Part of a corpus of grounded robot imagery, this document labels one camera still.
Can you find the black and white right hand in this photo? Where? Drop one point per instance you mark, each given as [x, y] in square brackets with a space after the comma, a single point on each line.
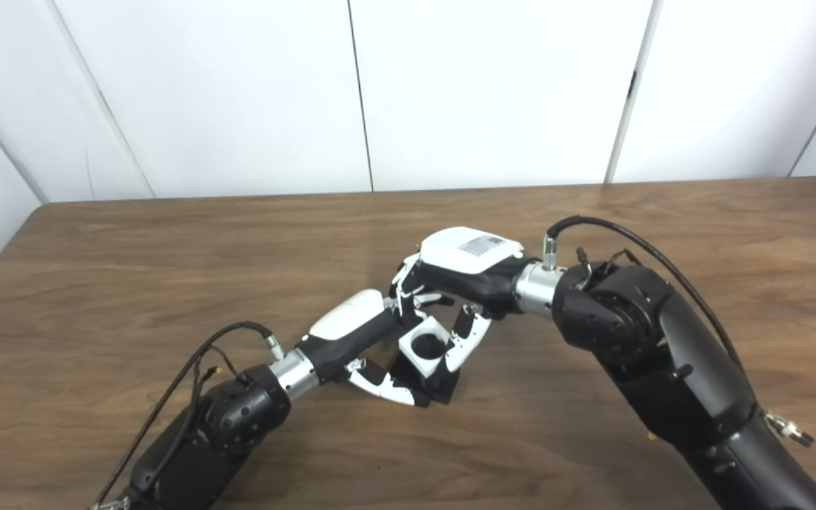
[472, 255]

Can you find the black and white left hand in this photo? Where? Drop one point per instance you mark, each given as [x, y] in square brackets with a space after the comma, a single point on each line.
[348, 322]

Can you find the white square piece with hole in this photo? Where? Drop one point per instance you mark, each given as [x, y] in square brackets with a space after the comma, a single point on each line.
[418, 365]

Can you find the black peg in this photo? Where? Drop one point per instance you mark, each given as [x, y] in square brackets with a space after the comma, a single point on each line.
[443, 388]

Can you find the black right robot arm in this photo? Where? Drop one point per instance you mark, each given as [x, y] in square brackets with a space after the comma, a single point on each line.
[677, 361]

